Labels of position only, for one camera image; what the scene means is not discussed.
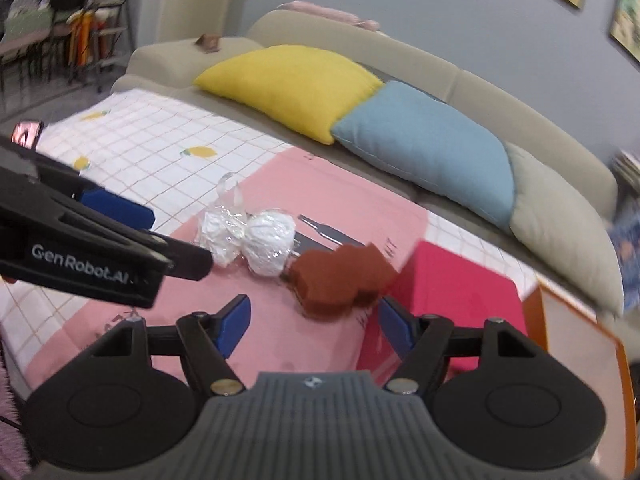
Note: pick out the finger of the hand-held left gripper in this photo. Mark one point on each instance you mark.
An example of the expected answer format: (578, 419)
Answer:
(190, 262)
(120, 210)

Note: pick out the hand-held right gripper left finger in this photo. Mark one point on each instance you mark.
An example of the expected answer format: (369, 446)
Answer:
(235, 325)

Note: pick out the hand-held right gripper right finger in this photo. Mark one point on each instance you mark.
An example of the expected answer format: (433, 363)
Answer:
(395, 330)

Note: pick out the brown soft honeycomb block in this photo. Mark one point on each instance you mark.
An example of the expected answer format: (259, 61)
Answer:
(340, 280)

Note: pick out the white plastic bundle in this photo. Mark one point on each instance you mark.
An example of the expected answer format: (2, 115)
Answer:
(267, 240)

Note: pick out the orange cardboard box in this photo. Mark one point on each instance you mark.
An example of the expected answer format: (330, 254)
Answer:
(575, 350)

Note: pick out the clear box with pink lid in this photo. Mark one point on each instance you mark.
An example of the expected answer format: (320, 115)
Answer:
(450, 285)

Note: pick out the white grid lemon blanket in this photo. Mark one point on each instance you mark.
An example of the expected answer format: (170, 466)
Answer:
(150, 130)

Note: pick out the pink printed mat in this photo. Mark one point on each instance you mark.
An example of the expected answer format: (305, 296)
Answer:
(310, 190)

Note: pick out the black metal rack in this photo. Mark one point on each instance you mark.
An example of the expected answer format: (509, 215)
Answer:
(95, 35)

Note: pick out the pink fluffy rug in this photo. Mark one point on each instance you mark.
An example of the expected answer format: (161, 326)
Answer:
(10, 420)

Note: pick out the blue pillow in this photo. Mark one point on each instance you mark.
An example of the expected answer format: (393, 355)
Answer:
(430, 150)

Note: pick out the small brown object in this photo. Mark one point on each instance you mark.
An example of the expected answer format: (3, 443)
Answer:
(208, 43)

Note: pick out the beige pillow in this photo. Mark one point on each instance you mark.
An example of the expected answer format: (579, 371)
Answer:
(560, 230)

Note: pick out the dark chairs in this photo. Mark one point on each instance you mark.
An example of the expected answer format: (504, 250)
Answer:
(30, 35)

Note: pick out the yellow pillow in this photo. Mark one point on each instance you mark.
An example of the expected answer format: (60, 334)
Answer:
(295, 85)

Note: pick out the cream door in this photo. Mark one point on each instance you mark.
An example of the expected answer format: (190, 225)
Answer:
(200, 0)

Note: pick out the blue cartoon printed cloth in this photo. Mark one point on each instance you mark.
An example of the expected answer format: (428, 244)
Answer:
(627, 240)

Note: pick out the beige sofa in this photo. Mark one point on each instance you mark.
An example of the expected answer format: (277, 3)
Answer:
(425, 50)

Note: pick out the pink cloth roll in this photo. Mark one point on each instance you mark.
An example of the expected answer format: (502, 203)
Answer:
(325, 14)

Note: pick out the stack of papers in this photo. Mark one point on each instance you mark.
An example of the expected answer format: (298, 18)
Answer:
(629, 167)

